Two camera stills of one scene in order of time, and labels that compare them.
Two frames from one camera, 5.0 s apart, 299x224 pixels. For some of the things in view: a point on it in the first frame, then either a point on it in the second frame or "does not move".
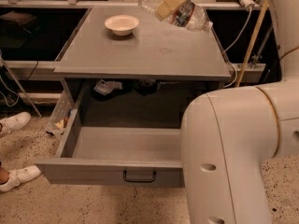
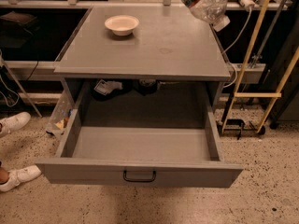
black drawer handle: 138,179 does not move
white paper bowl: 121,24 does not move
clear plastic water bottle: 191,15 to 206,3
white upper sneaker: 13,122 does not move
